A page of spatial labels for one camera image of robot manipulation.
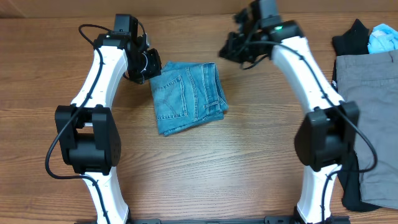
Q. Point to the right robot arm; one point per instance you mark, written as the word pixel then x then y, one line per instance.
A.
pixel 325 137

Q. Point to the light blue crumpled cloth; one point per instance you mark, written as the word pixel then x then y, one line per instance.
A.
pixel 382 39

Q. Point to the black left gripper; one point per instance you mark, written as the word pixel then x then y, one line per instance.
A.
pixel 153 71

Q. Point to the grey shorts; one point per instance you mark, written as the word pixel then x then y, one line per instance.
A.
pixel 371 81

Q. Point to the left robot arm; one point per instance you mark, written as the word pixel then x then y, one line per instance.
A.
pixel 86 130

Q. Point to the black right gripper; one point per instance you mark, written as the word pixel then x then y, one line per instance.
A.
pixel 232 50

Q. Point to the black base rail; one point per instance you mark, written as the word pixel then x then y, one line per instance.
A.
pixel 211 221

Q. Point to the light blue denim jeans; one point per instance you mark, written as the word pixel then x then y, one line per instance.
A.
pixel 187 94

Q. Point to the black garment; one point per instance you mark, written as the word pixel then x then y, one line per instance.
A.
pixel 353 42

